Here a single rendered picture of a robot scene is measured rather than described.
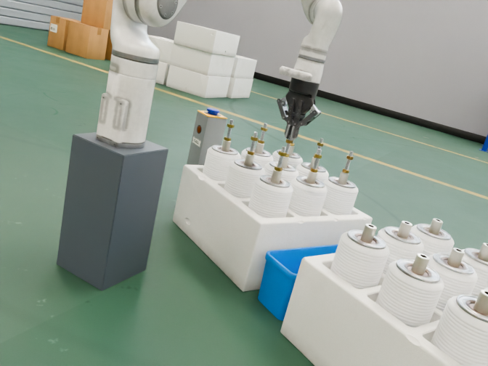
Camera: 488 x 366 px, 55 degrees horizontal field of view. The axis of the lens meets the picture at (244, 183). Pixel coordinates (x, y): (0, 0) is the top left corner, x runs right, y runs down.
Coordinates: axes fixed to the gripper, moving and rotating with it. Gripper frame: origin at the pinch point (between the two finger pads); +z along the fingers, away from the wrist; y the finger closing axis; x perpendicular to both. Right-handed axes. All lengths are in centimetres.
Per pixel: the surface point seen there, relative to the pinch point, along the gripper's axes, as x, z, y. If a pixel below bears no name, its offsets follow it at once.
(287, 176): 2.8, 10.9, -3.9
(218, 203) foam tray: 18.7, 20.1, 5.0
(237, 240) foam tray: 22.5, 24.8, -5.7
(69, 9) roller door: -298, 1, 543
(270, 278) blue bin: 24.9, 28.0, -17.9
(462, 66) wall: -501, -47, 71
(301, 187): 8.5, 10.7, -11.2
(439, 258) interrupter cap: 19, 10, -48
